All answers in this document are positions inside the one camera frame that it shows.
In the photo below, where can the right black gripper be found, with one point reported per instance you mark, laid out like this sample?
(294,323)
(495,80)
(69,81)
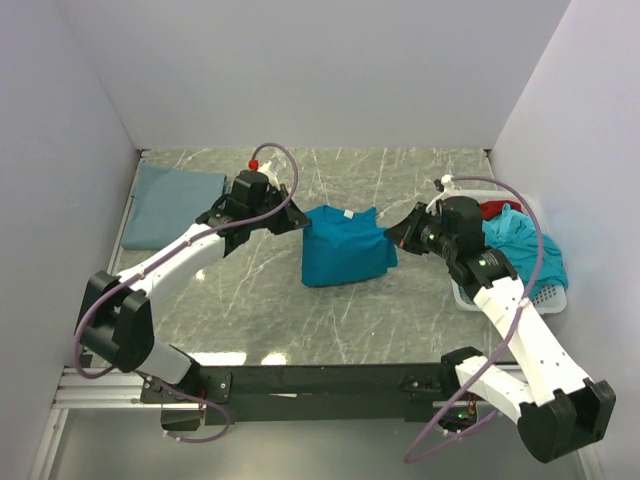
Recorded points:
(414,231)

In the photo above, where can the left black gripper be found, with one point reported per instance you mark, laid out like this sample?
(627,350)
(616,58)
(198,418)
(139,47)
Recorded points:
(282,211)

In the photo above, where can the bright blue t shirt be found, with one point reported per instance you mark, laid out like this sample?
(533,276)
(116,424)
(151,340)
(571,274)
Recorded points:
(343,247)

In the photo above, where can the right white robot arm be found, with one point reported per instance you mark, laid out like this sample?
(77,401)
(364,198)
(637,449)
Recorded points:
(557,408)

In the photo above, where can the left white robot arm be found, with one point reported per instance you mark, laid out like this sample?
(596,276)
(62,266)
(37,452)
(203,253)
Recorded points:
(116,319)

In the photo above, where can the red t shirt in basket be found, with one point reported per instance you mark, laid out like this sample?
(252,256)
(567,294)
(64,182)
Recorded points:
(494,208)

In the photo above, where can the folded grey-blue t shirt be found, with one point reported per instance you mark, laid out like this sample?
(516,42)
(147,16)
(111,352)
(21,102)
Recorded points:
(165,202)

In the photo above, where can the teal t shirt in basket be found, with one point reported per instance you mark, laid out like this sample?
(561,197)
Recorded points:
(515,235)

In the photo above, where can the white plastic laundry basket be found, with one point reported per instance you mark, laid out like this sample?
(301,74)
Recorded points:
(550,299)

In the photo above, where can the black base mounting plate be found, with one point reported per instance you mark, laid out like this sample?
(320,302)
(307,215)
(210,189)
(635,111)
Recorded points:
(406,391)

